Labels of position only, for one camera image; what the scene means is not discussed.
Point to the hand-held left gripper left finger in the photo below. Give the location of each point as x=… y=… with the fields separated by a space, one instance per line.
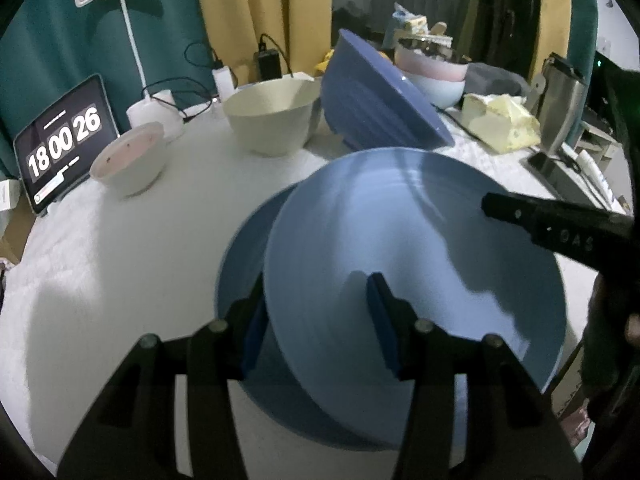
x=255 y=330

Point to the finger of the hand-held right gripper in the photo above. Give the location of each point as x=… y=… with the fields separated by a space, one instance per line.
x=515 y=210

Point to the snack bag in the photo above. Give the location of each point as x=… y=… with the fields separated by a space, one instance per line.
x=407 y=17

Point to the wide teal curtain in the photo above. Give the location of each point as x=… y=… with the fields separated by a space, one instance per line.
x=60 y=35

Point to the narrow teal curtain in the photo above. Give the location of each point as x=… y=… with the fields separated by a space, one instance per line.
x=582 y=5

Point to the light blue plate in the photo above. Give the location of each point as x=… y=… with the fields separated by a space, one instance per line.
x=240 y=270
x=425 y=240

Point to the grey cloth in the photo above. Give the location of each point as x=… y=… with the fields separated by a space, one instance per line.
x=495 y=77

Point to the small white box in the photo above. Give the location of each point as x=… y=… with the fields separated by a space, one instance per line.
x=10 y=195

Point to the cream bowl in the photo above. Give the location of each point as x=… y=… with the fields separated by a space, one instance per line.
x=270 y=115

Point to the black phone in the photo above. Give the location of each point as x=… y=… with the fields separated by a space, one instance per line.
x=545 y=164

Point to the steel thermos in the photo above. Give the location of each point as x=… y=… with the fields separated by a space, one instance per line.
x=562 y=105

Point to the wide yellow curtain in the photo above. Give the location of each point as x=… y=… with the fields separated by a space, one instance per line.
x=240 y=5

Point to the pink bowl with red spots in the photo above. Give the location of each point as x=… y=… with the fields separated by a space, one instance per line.
x=132 y=160

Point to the small pink bowl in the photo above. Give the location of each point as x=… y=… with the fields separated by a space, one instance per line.
x=435 y=69

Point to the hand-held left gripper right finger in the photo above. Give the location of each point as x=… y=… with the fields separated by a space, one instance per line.
x=382 y=325

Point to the narrow yellow curtain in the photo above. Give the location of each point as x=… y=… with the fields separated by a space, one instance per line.
x=550 y=10

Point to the person's right hand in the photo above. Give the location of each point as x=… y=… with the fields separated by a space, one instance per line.
x=632 y=325

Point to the yellow crumpled cloth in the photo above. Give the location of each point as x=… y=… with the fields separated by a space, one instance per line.
x=500 y=122

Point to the white power adapter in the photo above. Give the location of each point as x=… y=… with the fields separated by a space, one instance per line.
x=223 y=84

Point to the dark blue bowl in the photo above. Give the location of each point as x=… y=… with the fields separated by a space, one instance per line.
x=370 y=95

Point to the steel bowl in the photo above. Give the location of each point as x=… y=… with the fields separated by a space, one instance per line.
x=425 y=46

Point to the cardboard box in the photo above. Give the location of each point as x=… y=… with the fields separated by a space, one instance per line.
x=15 y=235

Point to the white shelf unit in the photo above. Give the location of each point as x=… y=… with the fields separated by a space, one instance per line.
x=597 y=137

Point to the yellow packet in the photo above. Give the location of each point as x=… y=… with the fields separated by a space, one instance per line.
x=327 y=61

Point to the tablet with clock display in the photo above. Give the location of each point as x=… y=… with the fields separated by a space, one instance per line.
x=65 y=145

